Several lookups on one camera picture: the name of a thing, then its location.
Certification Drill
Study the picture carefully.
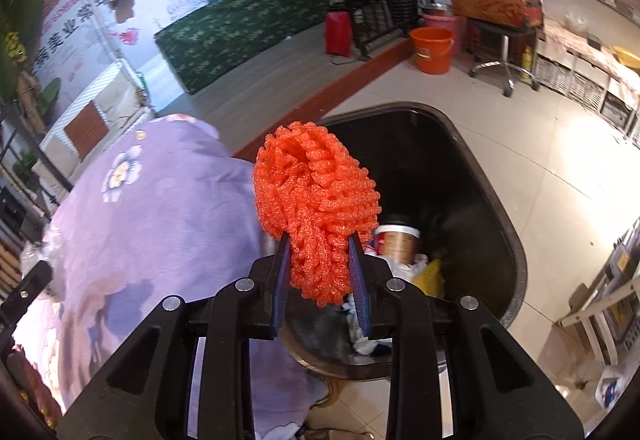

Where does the clear plastic bag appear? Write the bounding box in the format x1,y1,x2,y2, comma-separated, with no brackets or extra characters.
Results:
22,229,68,303

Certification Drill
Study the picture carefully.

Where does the white storage shelf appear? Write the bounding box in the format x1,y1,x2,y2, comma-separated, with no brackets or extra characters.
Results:
532,14,640,147

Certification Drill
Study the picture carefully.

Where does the black iron bed frame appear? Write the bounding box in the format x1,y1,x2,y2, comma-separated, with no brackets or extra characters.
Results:
0,100,76,301

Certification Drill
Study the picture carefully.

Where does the red gold paper cup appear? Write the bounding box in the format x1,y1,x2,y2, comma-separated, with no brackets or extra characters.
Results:
372,215,422,267

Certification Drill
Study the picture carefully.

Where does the orange foam fruit net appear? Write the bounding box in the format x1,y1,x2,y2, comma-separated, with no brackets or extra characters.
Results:
251,121,384,309

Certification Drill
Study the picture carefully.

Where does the yellow basin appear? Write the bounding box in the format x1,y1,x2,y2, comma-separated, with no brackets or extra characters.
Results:
612,46,640,71

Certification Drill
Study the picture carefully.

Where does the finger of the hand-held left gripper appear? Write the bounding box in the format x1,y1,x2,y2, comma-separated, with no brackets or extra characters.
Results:
0,260,54,346

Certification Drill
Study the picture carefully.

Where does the purple floral printed blanket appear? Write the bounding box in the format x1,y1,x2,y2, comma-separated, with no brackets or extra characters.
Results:
12,115,326,440

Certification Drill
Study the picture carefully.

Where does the yellow foam fruit net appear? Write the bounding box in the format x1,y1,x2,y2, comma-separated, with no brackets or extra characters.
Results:
410,259,447,299

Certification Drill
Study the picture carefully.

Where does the large wall poster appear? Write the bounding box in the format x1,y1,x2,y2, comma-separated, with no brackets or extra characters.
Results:
30,0,221,95

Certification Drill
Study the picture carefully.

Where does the tall banana plant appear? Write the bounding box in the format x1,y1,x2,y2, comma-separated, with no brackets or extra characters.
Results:
0,0,67,96

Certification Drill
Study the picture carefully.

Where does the chrome stool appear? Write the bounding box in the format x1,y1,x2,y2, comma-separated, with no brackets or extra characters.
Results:
467,17,542,98

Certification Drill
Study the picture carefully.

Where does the white plastic bag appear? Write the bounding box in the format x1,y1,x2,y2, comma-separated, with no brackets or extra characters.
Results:
595,362,632,412

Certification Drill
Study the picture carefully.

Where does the red bag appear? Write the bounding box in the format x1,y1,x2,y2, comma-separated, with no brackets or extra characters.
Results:
325,8,354,58

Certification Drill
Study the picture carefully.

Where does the black trash bin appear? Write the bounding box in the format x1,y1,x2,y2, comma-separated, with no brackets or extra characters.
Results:
277,102,529,381

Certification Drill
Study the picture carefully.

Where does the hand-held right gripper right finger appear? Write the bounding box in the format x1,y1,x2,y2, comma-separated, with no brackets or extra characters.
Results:
348,236,586,440

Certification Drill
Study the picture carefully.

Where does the white wicker swing sofa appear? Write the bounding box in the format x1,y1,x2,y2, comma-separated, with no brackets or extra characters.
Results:
37,58,157,181

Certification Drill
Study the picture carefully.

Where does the pink basin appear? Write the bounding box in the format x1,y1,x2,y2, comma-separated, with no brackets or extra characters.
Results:
419,4,464,55

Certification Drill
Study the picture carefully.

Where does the brown cushion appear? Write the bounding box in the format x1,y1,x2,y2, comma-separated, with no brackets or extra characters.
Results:
64,100,109,155

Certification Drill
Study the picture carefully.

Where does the white metal rack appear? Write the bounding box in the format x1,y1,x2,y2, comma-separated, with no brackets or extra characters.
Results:
557,215,640,367

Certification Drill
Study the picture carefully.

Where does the brown patterned box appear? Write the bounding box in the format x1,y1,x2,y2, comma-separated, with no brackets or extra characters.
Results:
451,0,544,28

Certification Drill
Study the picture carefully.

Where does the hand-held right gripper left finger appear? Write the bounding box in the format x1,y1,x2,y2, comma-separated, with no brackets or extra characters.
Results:
57,232,292,440

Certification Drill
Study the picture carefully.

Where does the orange bucket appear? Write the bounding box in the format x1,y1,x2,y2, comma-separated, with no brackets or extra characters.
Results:
409,27,456,75

